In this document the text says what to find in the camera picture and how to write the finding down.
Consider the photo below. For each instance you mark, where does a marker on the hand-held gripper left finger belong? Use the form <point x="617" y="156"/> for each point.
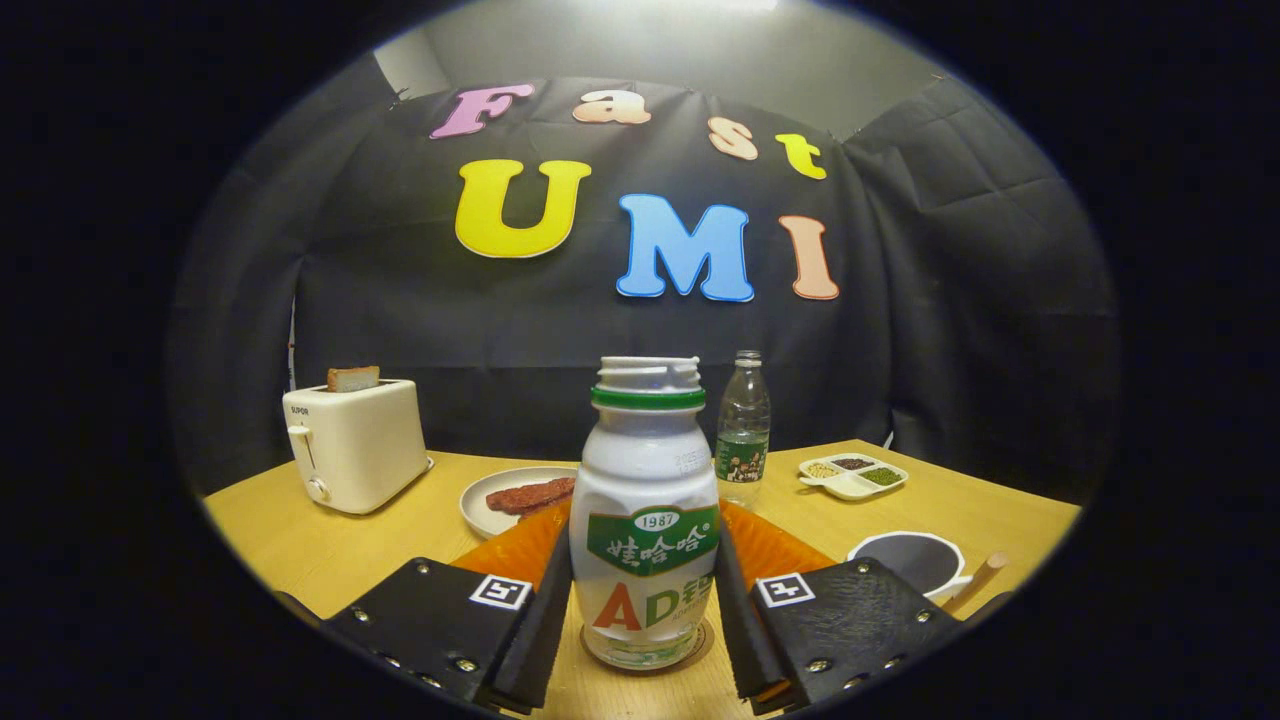
<point x="540" y="640"/>

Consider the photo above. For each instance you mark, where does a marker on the wooden table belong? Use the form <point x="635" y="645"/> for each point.
<point x="380" y="540"/>

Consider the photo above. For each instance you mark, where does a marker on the red meat slice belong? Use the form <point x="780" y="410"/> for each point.
<point x="515" y="500"/>
<point x="560" y="489"/>

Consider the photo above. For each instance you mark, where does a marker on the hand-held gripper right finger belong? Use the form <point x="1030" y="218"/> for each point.
<point x="745" y="640"/>

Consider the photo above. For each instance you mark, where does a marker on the clear plastic water bottle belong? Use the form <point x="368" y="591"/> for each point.
<point x="742" y="420"/>

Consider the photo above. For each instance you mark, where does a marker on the round white plate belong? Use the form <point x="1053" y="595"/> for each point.
<point x="480" y="510"/>

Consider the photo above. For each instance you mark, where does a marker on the cream toaster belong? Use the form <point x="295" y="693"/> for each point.
<point x="360" y="450"/>

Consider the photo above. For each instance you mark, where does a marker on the round cork coaster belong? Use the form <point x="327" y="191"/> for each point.
<point x="706" y="642"/>

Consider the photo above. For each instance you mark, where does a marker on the white divided condiment dish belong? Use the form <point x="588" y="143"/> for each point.
<point x="850" y="487"/>

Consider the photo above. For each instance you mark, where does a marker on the white juice bottle green label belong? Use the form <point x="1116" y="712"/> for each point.
<point x="645" y="470"/>

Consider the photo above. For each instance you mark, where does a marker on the toast slice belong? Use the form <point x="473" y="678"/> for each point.
<point x="353" y="379"/>

